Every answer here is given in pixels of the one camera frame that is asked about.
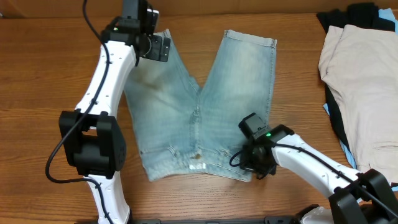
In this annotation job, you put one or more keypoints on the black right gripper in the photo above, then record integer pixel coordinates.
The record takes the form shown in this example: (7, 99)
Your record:
(253, 165)

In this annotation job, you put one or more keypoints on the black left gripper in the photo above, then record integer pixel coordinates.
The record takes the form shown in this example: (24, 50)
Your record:
(160, 48)

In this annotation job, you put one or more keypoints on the light blue denim shorts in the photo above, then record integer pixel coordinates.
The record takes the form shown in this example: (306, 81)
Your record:
(184, 128)

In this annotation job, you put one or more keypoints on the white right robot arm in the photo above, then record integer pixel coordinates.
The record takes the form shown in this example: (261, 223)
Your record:
(354, 197)

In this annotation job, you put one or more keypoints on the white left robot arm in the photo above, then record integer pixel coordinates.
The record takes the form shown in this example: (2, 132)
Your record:
(91, 137)

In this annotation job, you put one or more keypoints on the brown cardboard back panel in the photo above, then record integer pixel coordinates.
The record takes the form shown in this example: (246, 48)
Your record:
(73, 8)

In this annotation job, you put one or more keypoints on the beige folded garment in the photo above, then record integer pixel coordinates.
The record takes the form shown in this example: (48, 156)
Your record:
(363, 93)

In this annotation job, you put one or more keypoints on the black garment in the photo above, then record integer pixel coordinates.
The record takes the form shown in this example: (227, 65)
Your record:
(365, 15)

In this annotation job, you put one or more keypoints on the light blue garment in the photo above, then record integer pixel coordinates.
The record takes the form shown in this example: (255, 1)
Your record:
(349, 155)

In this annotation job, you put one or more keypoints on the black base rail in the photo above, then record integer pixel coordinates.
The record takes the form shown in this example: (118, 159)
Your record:
(217, 221)

